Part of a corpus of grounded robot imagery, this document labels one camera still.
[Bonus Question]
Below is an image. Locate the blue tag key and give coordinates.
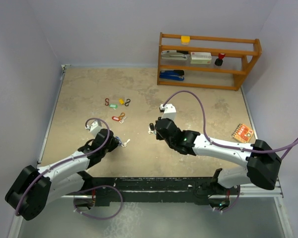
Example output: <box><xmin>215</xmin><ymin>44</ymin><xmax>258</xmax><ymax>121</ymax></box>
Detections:
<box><xmin>116</xmin><ymin>136</ymin><xmax>131</xmax><ymax>148</ymax></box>

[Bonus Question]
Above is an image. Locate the red tag key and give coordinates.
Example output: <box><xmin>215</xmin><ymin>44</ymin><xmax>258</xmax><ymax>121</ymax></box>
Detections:
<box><xmin>111</xmin><ymin>116</ymin><xmax>127</xmax><ymax>123</ymax></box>

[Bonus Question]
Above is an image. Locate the orange carabiner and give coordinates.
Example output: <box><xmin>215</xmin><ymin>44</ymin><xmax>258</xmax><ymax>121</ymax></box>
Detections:
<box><xmin>118</xmin><ymin>113</ymin><xmax>125</xmax><ymax>120</ymax></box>

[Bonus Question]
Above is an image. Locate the green tag key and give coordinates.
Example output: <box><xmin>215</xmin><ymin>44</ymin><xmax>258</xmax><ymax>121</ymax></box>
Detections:
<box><xmin>109</xmin><ymin>104</ymin><xmax>118</xmax><ymax>109</ymax></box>

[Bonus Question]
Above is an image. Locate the yellow tag key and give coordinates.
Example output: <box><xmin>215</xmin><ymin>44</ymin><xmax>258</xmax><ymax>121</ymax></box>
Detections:
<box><xmin>119</xmin><ymin>99</ymin><xmax>125</xmax><ymax>105</ymax></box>

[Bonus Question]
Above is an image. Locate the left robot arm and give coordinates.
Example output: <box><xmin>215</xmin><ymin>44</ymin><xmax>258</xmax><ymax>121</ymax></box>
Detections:
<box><xmin>4</xmin><ymin>129</ymin><xmax>120</xmax><ymax>221</ymax></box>

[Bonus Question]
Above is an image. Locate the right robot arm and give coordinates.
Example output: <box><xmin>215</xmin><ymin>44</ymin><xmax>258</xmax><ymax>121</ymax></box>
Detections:
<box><xmin>154</xmin><ymin>118</ymin><xmax>282</xmax><ymax>194</ymax></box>

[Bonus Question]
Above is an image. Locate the black tag key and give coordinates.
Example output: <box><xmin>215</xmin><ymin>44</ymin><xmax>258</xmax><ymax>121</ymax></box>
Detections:
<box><xmin>148</xmin><ymin>123</ymin><xmax>156</xmax><ymax>134</ymax></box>

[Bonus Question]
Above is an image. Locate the blue stapler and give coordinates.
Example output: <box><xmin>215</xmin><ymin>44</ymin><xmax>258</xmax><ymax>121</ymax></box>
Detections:
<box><xmin>159</xmin><ymin>70</ymin><xmax>184</xmax><ymax>81</ymax></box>

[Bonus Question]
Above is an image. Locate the wooden shelf rack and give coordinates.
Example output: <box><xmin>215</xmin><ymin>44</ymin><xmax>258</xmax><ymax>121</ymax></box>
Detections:
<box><xmin>157</xmin><ymin>33</ymin><xmax>262</xmax><ymax>91</ymax></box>

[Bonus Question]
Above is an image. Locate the grey stapler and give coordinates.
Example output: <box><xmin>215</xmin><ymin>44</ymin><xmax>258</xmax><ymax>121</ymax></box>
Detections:
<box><xmin>160</xmin><ymin>50</ymin><xmax>189</xmax><ymax>60</ymax></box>

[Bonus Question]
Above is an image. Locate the orange spiral notebook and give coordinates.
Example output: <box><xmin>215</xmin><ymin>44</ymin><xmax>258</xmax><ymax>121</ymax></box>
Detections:
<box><xmin>232</xmin><ymin>123</ymin><xmax>254</xmax><ymax>143</ymax></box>

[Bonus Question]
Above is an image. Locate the white cardboard box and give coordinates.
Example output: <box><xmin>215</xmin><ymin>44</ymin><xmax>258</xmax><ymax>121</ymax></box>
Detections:
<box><xmin>190</xmin><ymin>52</ymin><xmax>212</xmax><ymax>64</ymax></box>

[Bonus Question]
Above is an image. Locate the yellow block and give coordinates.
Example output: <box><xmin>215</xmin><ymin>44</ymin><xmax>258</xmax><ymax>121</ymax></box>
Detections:
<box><xmin>180</xmin><ymin>36</ymin><xmax>190</xmax><ymax>45</ymax></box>

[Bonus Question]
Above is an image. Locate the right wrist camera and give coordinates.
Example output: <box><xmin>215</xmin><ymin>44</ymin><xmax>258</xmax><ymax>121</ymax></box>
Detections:
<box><xmin>159</xmin><ymin>104</ymin><xmax>176</xmax><ymax>121</ymax></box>

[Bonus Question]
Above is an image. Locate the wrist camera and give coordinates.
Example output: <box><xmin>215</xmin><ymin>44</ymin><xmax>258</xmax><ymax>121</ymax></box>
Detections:
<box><xmin>159</xmin><ymin>104</ymin><xmax>176</xmax><ymax>121</ymax></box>
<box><xmin>85</xmin><ymin>119</ymin><xmax>102</xmax><ymax>137</ymax></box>

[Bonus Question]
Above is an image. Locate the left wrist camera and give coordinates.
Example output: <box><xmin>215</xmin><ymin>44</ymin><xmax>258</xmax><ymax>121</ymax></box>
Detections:
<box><xmin>85</xmin><ymin>119</ymin><xmax>102</xmax><ymax>137</ymax></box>

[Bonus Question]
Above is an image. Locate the black base frame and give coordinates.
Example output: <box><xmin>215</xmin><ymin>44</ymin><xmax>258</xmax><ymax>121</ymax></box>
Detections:
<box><xmin>79</xmin><ymin>177</ymin><xmax>239</xmax><ymax>206</ymax></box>

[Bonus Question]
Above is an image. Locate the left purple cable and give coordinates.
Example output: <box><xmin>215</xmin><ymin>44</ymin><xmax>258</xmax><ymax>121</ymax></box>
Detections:
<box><xmin>14</xmin><ymin>118</ymin><xmax>124</xmax><ymax>220</ymax></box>

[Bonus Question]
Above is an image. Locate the purple cable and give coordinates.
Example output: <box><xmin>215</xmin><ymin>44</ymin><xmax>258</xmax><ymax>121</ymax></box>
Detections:
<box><xmin>162</xmin><ymin>90</ymin><xmax>298</xmax><ymax>214</ymax></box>
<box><xmin>14</xmin><ymin>118</ymin><xmax>124</xmax><ymax>220</ymax></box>

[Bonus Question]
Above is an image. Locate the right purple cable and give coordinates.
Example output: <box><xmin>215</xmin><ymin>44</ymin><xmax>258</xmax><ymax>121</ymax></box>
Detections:
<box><xmin>162</xmin><ymin>90</ymin><xmax>298</xmax><ymax>214</ymax></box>

